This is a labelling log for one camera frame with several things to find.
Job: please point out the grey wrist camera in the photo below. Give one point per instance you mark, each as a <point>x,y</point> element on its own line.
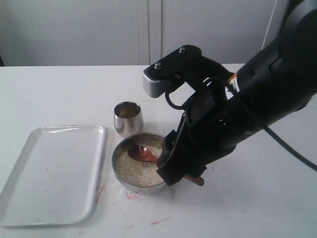
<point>161,74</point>

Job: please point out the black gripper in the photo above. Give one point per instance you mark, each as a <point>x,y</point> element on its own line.
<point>210,128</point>

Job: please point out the small steel cup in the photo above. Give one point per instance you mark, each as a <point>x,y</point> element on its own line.
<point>128,118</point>

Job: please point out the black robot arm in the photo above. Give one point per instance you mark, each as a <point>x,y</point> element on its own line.
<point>278,80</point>

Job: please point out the steel bowl of rice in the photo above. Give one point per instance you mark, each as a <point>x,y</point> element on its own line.
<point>140,178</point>

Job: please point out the white rectangular tray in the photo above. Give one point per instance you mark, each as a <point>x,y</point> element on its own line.
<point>55,178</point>

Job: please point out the white cabinet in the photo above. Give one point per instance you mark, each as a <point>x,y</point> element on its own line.
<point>132,32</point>

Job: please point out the brown wooden spoon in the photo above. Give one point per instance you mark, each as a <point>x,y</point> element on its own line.
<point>141,153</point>

